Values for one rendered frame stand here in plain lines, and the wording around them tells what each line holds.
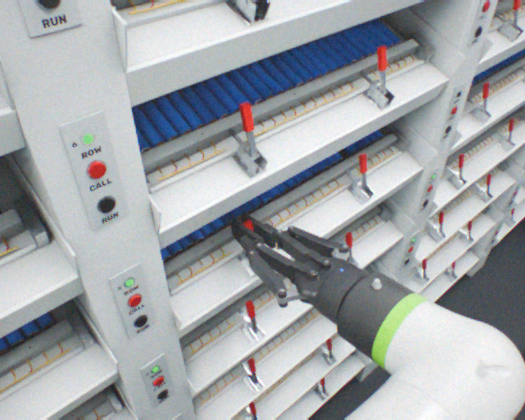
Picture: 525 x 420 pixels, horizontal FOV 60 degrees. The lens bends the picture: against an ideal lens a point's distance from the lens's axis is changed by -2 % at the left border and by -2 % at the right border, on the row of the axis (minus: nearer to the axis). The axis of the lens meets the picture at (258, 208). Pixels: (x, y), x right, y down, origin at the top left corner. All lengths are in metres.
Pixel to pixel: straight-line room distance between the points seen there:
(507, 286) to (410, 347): 1.65
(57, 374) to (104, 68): 0.42
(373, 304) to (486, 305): 1.52
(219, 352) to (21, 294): 0.45
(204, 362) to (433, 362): 0.49
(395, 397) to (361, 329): 0.10
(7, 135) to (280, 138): 0.37
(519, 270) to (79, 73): 2.02
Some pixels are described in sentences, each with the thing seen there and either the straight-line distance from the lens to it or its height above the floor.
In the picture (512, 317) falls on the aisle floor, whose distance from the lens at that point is 2.04.
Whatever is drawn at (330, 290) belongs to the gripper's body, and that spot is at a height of 1.04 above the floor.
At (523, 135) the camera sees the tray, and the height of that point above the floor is 0.71.
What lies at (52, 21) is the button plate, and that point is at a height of 1.35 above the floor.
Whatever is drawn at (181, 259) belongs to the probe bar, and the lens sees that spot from 0.71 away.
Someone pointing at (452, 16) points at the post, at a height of 1.20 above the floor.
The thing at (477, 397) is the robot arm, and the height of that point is 1.08.
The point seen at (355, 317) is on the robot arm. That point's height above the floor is 1.04.
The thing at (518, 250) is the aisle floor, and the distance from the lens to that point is 2.32.
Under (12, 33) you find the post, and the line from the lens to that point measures 0.39.
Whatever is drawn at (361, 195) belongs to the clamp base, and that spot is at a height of 0.92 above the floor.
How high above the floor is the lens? 1.47
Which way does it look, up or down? 42 degrees down
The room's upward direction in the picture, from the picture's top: straight up
